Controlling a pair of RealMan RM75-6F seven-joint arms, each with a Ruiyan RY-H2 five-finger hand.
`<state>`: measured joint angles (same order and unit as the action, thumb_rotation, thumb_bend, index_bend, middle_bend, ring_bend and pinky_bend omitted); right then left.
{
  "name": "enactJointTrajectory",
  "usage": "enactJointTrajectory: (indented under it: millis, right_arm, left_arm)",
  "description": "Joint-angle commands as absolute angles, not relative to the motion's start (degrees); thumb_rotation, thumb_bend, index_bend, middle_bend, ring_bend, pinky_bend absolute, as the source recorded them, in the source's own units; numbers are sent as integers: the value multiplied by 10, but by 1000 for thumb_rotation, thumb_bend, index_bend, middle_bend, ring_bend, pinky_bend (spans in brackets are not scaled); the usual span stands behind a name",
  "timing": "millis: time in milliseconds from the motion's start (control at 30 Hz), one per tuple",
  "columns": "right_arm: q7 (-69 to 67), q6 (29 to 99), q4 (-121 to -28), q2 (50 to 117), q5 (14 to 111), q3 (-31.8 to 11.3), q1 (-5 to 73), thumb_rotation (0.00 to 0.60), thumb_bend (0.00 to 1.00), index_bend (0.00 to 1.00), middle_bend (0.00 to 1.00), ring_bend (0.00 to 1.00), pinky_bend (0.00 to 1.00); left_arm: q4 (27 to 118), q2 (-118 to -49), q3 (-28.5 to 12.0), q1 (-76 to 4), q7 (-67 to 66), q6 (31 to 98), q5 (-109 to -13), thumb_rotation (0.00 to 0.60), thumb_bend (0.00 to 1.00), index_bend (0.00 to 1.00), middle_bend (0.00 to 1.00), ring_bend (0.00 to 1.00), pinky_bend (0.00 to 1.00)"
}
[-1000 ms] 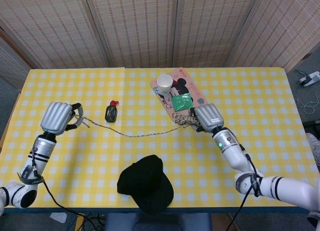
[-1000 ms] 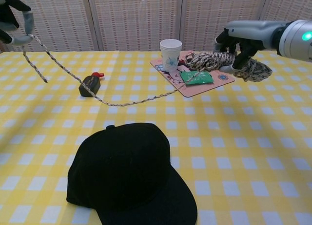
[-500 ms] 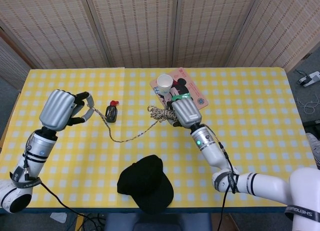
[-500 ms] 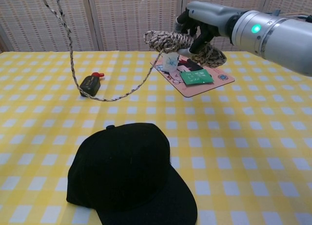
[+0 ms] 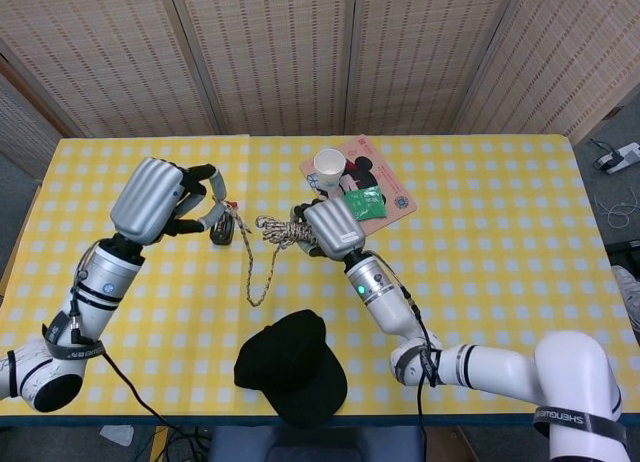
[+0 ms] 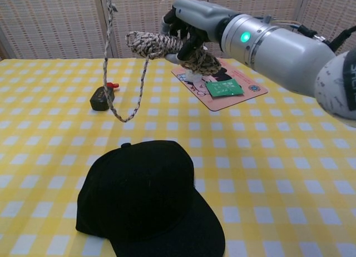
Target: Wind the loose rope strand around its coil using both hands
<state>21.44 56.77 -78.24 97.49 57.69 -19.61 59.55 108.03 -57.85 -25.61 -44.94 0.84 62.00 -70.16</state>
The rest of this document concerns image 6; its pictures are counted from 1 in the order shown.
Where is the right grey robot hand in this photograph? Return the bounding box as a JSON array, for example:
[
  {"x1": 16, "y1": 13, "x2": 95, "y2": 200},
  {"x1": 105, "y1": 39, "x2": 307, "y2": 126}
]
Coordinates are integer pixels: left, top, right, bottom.
[{"x1": 161, "y1": 0, "x2": 240, "y2": 64}]

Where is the white black braided rope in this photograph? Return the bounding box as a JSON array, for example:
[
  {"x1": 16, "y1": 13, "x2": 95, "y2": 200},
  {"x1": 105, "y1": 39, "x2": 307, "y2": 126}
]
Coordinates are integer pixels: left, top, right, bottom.
[{"x1": 98, "y1": 0, "x2": 223, "y2": 123}]

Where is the green sachet packet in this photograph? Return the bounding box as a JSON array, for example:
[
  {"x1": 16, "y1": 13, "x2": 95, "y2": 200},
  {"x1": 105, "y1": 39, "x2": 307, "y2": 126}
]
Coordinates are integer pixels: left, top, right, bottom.
[{"x1": 204, "y1": 79, "x2": 245, "y2": 98}]

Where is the pink cartoon mouse pad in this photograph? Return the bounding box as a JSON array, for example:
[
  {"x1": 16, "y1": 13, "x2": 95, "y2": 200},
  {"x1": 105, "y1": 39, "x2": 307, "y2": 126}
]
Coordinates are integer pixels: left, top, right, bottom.
[{"x1": 170, "y1": 57, "x2": 269, "y2": 112}]

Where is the black bottle with red cap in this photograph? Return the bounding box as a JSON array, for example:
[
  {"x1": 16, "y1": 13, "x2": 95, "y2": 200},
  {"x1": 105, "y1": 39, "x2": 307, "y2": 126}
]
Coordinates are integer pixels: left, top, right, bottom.
[{"x1": 89, "y1": 82, "x2": 121, "y2": 112}]

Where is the woven folding screen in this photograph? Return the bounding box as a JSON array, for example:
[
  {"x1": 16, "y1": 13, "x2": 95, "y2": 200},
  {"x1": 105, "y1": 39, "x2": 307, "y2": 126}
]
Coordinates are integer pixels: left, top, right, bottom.
[{"x1": 0, "y1": 0, "x2": 356, "y2": 60}]

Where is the yellow checkered tablecloth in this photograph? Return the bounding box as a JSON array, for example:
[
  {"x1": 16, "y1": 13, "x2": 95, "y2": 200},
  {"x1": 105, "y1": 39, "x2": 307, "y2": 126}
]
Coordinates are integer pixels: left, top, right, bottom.
[{"x1": 0, "y1": 57, "x2": 356, "y2": 257}]

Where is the black baseball cap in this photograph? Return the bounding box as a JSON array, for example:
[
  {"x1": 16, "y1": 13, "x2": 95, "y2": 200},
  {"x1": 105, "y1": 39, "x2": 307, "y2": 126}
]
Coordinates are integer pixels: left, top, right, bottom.
[{"x1": 75, "y1": 140, "x2": 226, "y2": 257}]

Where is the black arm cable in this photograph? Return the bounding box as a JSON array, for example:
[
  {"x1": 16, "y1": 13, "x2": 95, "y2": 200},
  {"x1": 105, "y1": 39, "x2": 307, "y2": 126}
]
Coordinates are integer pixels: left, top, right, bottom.
[{"x1": 299, "y1": 24, "x2": 356, "y2": 52}]

